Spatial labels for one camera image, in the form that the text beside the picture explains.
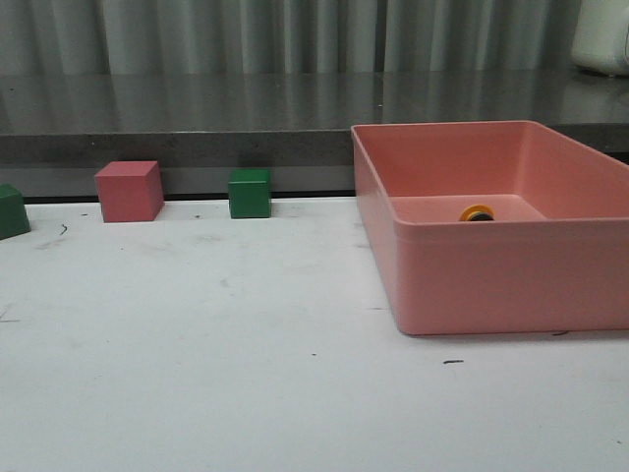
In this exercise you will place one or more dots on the yellow push button switch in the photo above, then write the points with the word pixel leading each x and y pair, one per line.
pixel 477 213

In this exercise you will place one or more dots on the green cube block centre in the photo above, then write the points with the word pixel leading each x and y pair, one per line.
pixel 249 193

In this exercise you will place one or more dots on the pink plastic bin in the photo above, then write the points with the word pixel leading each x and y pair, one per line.
pixel 554 258

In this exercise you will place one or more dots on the pink cube block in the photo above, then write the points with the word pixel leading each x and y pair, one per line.
pixel 129 191

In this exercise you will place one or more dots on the green block at left edge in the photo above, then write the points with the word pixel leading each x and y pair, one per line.
pixel 14 220

